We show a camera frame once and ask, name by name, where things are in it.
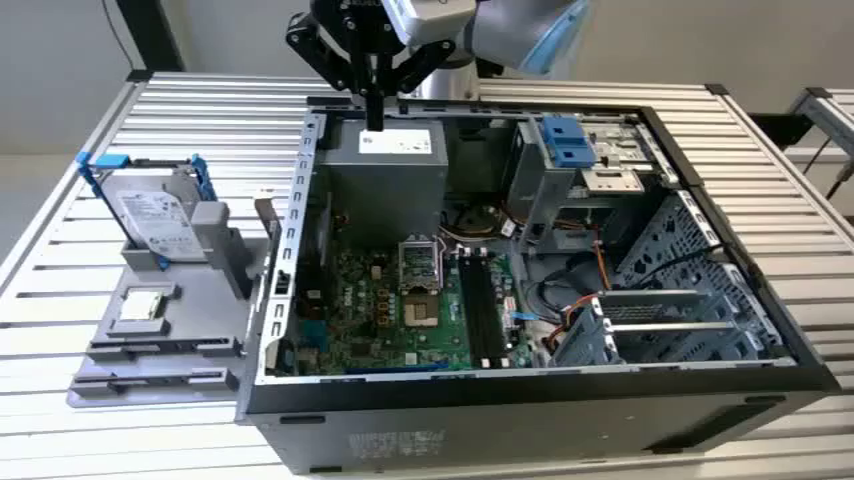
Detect hard disk in blue carrier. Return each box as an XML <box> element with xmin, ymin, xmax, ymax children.
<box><xmin>76</xmin><ymin>153</ymin><xmax>217</xmax><ymax>266</ymax></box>

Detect RAM slot with white clips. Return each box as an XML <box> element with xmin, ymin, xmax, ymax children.
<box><xmin>458</xmin><ymin>247</ymin><xmax>493</xmax><ymax>370</ymax></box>
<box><xmin>475</xmin><ymin>247</ymin><xmax>513</xmax><ymax>370</ymax></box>

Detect black frame post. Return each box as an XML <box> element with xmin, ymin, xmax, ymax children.
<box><xmin>117</xmin><ymin>0</ymin><xmax>187</xmax><ymax>82</ymax></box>

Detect multicoloured power wires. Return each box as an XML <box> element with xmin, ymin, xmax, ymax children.
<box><xmin>544</xmin><ymin>293</ymin><xmax>604</xmax><ymax>354</ymax></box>

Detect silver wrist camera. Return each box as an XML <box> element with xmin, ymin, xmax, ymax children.
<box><xmin>386</xmin><ymin>0</ymin><xmax>477</xmax><ymax>47</ymax></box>

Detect CPU socket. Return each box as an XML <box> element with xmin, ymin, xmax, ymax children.
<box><xmin>399</xmin><ymin>293</ymin><xmax>443</xmax><ymax>330</ymax></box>

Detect black data cable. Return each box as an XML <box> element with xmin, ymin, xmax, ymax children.
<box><xmin>526</xmin><ymin>248</ymin><xmax>606</xmax><ymax>321</ymax></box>

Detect green motherboard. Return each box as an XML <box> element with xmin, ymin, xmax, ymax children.
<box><xmin>293</xmin><ymin>244</ymin><xmax>536</xmax><ymax>376</ymax></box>

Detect blue expansion slot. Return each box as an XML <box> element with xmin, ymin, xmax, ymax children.
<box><xmin>343</xmin><ymin>362</ymin><xmax>450</xmax><ymax>375</ymax></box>

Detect black PC case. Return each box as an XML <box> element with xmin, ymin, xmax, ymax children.
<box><xmin>233</xmin><ymin>94</ymin><xmax>842</xmax><ymax>476</ymax></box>

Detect metal slat side table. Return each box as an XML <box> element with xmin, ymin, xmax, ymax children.
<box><xmin>786</xmin><ymin>85</ymin><xmax>854</xmax><ymax>166</ymax></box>

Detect black case fan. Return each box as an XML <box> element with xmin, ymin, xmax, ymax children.
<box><xmin>311</xmin><ymin>192</ymin><xmax>339</xmax><ymax>281</ymax></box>

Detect perforated grey drive cage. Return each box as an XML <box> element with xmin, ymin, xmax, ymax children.
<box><xmin>550</xmin><ymin>188</ymin><xmax>800</xmax><ymax>369</ymax></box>

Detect grey metal drive bay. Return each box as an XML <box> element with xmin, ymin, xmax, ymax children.
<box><xmin>501</xmin><ymin>113</ymin><xmax>673</xmax><ymax>254</ymax></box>

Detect round case speaker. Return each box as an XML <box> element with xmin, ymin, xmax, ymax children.
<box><xmin>458</xmin><ymin>203</ymin><xmax>503</xmax><ymax>235</ymax></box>

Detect grey power supply unit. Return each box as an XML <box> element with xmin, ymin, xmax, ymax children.
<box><xmin>313</xmin><ymin>118</ymin><xmax>450</xmax><ymax>251</ymax></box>

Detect metal socket cover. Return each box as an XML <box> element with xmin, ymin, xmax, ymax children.
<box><xmin>398</xmin><ymin>241</ymin><xmax>445</xmax><ymax>292</ymax></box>

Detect grey parts rack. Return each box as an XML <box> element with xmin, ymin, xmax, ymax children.
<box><xmin>64</xmin><ymin>199</ymin><xmax>282</xmax><ymax>409</ymax></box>

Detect blue plastic drive latch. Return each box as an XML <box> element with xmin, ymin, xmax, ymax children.
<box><xmin>542</xmin><ymin>114</ymin><xmax>589</xmax><ymax>150</ymax></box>
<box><xmin>553</xmin><ymin>144</ymin><xmax>594</xmax><ymax>170</ymax></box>

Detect orange wire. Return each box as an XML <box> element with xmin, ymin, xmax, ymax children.
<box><xmin>592</xmin><ymin>238</ymin><xmax>614</xmax><ymax>292</ymax></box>

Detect socket locking lever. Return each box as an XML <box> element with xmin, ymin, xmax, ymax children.
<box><xmin>437</xmin><ymin>230</ymin><xmax>451</xmax><ymax>294</ymax></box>

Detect silver CPU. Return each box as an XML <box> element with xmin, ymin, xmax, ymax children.
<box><xmin>119</xmin><ymin>289</ymin><xmax>166</xmax><ymax>321</ymax></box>

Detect white yellow wire bundle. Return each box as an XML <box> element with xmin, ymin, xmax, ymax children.
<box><xmin>439</xmin><ymin>199</ymin><xmax>529</xmax><ymax>246</ymax></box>

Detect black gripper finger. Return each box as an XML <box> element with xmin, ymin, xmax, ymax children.
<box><xmin>374</xmin><ymin>42</ymin><xmax>458</xmax><ymax>131</ymax></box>
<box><xmin>286</xmin><ymin>12</ymin><xmax>377</xmax><ymax>131</ymax></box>

